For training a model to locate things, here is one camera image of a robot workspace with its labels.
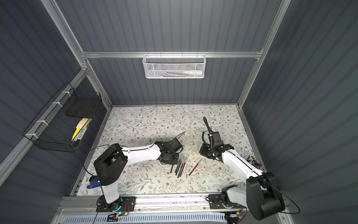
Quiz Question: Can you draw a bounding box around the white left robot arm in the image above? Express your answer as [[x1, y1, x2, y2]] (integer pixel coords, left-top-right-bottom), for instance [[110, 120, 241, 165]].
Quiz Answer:
[[94, 138, 183, 204]]

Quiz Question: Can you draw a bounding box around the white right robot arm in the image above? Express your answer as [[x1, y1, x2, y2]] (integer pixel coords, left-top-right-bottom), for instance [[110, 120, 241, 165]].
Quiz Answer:
[[200, 131, 285, 220]]

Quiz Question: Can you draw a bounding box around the dark red carving knife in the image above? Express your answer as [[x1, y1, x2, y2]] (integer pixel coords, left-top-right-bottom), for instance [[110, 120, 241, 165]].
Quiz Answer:
[[189, 159, 202, 176]]

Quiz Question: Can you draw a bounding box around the white ventilated front panel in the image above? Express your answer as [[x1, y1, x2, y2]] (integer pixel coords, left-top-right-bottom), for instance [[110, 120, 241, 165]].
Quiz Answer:
[[62, 212, 227, 224]]

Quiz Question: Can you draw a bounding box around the white tube in basket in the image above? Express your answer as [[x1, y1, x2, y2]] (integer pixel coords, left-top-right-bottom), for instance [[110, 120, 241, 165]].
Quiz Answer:
[[182, 70, 203, 77]]

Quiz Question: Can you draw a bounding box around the blue stapler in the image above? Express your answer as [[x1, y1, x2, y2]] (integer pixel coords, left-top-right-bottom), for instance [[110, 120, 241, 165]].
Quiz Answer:
[[86, 176, 101, 189]]

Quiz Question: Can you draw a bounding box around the yellow sticky note pad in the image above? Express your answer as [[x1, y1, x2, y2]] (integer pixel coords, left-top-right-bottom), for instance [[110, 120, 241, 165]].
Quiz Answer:
[[72, 118, 92, 141]]

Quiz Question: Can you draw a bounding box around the black notebook in basket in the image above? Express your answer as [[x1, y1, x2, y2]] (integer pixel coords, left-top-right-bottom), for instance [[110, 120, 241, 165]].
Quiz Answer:
[[66, 98, 99, 119]]

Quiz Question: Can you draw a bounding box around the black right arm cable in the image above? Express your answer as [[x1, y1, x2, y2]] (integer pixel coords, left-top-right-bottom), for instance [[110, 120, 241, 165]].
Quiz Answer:
[[202, 116, 214, 141]]

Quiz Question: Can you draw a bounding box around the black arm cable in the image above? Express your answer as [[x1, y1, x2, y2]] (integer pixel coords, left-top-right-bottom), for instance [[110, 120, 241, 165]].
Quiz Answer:
[[82, 145, 112, 180], [202, 116, 214, 141]]

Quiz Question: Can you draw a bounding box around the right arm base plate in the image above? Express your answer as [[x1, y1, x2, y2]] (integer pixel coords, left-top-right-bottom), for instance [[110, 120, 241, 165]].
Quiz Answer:
[[205, 194, 245, 210]]

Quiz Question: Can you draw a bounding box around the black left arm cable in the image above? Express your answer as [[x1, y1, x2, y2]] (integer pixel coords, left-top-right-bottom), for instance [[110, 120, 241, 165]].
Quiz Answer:
[[82, 145, 112, 180]]

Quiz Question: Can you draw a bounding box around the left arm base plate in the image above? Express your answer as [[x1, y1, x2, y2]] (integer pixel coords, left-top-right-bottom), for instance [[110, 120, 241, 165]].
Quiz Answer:
[[96, 196, 137, 213]]

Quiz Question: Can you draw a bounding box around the white wire mesh basket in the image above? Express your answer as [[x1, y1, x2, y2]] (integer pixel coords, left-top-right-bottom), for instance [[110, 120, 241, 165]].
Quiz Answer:
[[142, 54, 207, 79]]

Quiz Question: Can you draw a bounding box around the black wire wall basket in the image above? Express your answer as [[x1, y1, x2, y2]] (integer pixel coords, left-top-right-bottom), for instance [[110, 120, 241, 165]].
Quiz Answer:
[[23, 85, 102, 153]]

